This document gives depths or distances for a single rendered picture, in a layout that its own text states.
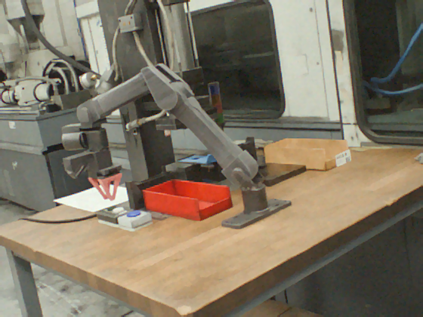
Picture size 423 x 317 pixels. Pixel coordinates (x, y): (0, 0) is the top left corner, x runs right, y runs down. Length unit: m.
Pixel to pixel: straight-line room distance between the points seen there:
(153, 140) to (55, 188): 2.95
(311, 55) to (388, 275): 0.86
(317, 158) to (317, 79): 0.52
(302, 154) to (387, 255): 0.59
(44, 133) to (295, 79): 2.89
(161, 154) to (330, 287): 0.95
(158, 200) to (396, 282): 1.02
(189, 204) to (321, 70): 0.93
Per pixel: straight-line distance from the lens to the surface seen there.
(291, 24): 2.30
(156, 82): 1.43
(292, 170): 1.78
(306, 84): 2.29
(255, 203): 1.43
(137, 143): 1.99
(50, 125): 4.82
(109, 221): 1.61
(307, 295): 2.62
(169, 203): 1.58
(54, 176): 4.86
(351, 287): 2.42
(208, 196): 1.62
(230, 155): 1.41
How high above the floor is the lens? 1.36
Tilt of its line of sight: 11 degrees down
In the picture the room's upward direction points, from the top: 10 degrees counter-clockwise
